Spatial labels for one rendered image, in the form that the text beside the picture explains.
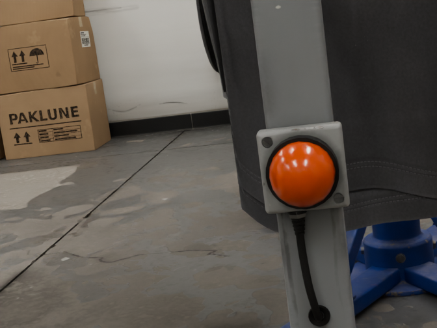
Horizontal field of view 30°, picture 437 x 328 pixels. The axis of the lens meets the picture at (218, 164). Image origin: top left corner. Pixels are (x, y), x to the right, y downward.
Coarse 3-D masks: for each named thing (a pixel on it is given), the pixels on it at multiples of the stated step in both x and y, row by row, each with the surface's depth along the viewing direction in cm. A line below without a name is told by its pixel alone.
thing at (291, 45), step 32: (256, 0) 47; (288, 0) 47; (320, 0) 48; (256, 32) 48; (288, 32) 47; (320, 32) 47; (288, 64) 48; (320, 64) 47; (288, 96) 48; (320, 96) 48; (288, 128) 48; (320, 128) 47; (288, 224) 50; (320, 224) 49; (288, 256) 50; (320, 256) 50; (288, 288) 50; (320, 288) 50; (352, 320) 50
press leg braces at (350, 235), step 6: (360, 228) 196; (348, 234) 195; (354, 234) 194; (360, 234) 196; (348, 240) 194; (354, 240) 194; (360, 240) 196; (348, 246) 193; (354, 246) 194; (348, 252) 192; (354, 252) 194; (354, 258) 194
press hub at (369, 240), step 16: (384, 224) 210; (400, 224) 209; (416, 224) 210; (368, 240) 215; (384, 240) 211; (400, 240) 209; (416, 240) 210; (432, 240) 214; (368, 256) 213; (384, 256) 209; (400, 256) 207; (416, 256) 208; (432, 256) 212; (352, 272) 222; (400, 272) 208; (400, 288) 205; (416, 288) 203
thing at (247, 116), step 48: (240, 0) 75; (336, 0) 75; (384, 0) 74; (432, 0) 74; (240, 48) 77; (336, 48) 76; (384, 48) 75; (432, 48) 74; (240, 96) 78; (336, 96) 77; (384, 96) 76; (432, 96) 75; (240, 144) 79; (384, 144) 77; (432, 144) 76; (240, 192) 80; (384, 192) 78; (432, 192) 77
